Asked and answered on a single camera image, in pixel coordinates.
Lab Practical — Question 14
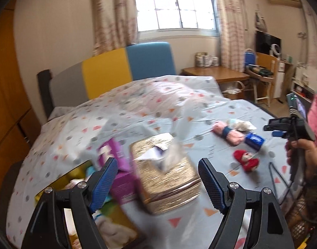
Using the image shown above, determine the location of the white tote bag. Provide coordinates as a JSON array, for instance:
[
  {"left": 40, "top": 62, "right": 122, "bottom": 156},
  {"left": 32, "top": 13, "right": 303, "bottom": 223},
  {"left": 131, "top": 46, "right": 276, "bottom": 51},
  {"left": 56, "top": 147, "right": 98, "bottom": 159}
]
[{"left": 222, "top": 82, "right": 246, "bottom": 95}]

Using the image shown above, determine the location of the white leaf print box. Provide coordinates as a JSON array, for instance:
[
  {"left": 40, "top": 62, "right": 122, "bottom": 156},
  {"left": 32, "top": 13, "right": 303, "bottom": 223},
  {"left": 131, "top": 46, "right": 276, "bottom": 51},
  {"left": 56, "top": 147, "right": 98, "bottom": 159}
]
[{"left": 295, "top": 62, "right": 317, "bottom": 89}]

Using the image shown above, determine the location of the red strawberry plush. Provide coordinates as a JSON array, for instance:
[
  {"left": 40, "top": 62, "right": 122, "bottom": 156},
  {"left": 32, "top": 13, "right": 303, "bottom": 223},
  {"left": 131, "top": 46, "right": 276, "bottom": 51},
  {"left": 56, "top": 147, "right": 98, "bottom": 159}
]
[{"left": 233, "top": 149, "right": 260, "bottom": 173}]

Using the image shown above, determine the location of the wooden chair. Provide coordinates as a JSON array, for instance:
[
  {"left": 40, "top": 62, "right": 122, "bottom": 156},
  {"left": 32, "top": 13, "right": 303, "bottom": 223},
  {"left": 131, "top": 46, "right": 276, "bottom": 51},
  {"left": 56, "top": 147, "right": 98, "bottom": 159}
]
[{"left": 243, "top": 49, "right": 274, "bottom": 107}]

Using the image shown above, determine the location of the window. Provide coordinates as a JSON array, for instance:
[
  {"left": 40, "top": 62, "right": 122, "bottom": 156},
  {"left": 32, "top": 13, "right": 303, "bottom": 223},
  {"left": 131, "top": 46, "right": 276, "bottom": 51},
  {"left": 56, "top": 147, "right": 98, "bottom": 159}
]
[{"left": 134, "top": 0, "right": 217, "bottom": 33}]

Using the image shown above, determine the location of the low shelf unit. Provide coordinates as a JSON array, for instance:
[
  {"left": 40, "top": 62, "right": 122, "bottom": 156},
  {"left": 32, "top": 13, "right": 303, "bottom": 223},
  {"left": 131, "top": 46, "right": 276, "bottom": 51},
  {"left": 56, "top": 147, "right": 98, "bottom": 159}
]
[{"left": 291, "top": 82, "right": 316, "bottom": 104}]

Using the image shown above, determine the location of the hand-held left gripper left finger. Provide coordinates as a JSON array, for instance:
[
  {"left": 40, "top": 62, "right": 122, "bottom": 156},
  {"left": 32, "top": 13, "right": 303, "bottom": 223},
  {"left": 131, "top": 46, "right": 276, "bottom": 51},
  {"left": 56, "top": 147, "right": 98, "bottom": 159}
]
[{"left": 21, "top": 157, "right": 119, "bottom": 249}]

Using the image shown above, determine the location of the black cable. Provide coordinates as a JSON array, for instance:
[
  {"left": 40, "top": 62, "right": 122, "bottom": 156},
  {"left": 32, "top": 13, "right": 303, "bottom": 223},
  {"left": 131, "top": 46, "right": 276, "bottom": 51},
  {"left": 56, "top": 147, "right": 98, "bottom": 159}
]
[{"left": 269, "top": 161, "right": 312, "bottom": 223}]

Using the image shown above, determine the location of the round tray with tools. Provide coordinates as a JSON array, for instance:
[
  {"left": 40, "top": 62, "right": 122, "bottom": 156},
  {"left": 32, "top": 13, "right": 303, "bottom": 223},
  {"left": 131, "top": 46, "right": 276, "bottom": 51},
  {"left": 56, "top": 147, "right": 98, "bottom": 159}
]
[{"left": 245, "top": 64, "right": 274, "bottom": 79}]

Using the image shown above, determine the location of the metal pole stand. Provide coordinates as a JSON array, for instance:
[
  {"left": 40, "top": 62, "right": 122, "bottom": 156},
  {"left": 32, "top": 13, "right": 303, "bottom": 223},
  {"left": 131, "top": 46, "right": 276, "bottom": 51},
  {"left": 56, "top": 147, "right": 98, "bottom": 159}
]
[{"left": 240, "top": 0, "right": 252, "bottom": 50}]

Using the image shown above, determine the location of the purple tissue box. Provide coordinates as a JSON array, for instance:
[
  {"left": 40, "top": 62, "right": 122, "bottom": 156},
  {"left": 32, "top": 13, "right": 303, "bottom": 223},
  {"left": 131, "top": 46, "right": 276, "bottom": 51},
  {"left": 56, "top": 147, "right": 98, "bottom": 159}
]
[{"left": 96, "top": 138, "right": 138, "bottom": 205}]

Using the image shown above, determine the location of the beige patterned curtain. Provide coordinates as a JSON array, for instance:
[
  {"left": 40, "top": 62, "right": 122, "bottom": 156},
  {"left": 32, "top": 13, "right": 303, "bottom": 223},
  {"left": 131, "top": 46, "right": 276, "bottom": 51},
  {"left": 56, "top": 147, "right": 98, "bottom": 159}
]
[
  {"left": 213, "top": 0, "right": 248, "bottom": 69},
  {"left": 92, "top": 0, "right": 138, "bottom": 56}
]

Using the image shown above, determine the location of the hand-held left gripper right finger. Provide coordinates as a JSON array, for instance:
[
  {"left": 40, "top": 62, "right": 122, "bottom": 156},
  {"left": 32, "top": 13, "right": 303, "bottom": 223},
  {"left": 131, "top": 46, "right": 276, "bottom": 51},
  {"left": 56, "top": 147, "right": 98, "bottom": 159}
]
[{"left": 198, "top": 158, "right": 295, "bottom": 249}]

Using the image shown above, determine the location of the gold metal tray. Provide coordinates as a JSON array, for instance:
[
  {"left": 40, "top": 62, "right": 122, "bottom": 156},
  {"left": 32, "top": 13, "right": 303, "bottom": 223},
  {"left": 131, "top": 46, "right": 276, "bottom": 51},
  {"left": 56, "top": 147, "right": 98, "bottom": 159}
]
[{"left": 34, "top": 159, "right": 146, "bottom": 249}]

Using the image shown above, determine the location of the pink towel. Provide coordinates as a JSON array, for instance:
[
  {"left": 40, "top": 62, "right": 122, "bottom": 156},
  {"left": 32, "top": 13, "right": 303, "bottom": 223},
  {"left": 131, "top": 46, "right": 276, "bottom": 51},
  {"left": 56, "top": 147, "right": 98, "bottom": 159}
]
[{"left": 213, "top": 121, "right": 245, "bottom": 146}]

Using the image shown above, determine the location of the wooden desk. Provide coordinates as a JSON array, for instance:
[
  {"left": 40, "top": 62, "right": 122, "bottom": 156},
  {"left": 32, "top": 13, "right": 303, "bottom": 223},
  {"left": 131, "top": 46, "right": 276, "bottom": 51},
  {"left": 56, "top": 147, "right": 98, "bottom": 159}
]
[{"left": 181, "top": 66, "right": 250, "bottom": 100}]

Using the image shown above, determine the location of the beige side curtain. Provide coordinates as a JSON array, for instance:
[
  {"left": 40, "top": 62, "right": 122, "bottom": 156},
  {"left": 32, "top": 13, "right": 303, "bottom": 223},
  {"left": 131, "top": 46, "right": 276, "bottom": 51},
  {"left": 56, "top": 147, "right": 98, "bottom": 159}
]
[{"left": 299, "top": 0, "right": 317, "bottom": 70}]

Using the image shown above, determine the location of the white cabinet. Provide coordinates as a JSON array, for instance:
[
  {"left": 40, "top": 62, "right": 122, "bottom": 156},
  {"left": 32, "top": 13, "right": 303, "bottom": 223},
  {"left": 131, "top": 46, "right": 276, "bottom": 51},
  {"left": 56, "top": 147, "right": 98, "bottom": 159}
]
[{"left": 274, "top": 58, "right": 294, "bottom": 101}]

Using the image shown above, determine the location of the grey yellow blue headboard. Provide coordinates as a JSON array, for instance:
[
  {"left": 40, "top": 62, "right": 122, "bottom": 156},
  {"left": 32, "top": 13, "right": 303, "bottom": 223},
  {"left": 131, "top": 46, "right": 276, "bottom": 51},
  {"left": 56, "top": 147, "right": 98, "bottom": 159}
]
[{"left": 37, "top": 41, "right": 177, "bottom": 118}]

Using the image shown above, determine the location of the wooden board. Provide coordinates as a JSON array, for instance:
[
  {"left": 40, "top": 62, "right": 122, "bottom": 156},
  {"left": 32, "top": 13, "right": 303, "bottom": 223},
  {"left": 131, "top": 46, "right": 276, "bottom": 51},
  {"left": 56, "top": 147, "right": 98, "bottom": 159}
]
[{"left": 256, "top": 52, "right": 277, "bottom": 69}]

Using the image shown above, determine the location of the blue tissue pack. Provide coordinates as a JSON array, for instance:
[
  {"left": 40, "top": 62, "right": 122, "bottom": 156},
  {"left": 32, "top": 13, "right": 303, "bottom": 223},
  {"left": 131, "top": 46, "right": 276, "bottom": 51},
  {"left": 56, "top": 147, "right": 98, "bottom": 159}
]
[{"left": 244, "top": 132, "right": 265, "bottom": 151}]

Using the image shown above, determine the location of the person's right hand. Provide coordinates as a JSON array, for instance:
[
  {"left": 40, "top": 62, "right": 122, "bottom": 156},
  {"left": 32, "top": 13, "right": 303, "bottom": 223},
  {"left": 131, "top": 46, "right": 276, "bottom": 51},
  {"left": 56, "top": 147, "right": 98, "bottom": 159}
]
[{"left": 285, "top": 138, "right": 317, "bottom": 184}]

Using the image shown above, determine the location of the wooden wardrobe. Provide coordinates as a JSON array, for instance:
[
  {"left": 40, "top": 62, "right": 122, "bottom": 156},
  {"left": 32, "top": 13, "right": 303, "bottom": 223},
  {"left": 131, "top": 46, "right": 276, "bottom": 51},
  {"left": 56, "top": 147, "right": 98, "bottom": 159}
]
[{"left": 0, "top": 0, "right": 42, "bottom": 187}]

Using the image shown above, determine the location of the black television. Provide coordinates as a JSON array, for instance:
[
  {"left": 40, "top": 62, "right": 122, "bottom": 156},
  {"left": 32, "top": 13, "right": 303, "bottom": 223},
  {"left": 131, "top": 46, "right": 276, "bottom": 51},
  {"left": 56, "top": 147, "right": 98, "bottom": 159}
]
[{"left": 255, "top": 30, "right": 282, "bottom": 55}]

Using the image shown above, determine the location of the gold embossed tissue box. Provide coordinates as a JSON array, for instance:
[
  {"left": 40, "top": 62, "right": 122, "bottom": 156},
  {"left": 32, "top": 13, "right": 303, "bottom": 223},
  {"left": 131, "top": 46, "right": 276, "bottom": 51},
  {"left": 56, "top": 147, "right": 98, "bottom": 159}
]
[{"left": 129, "top": 132, "right": 202, "bottom": 215}]

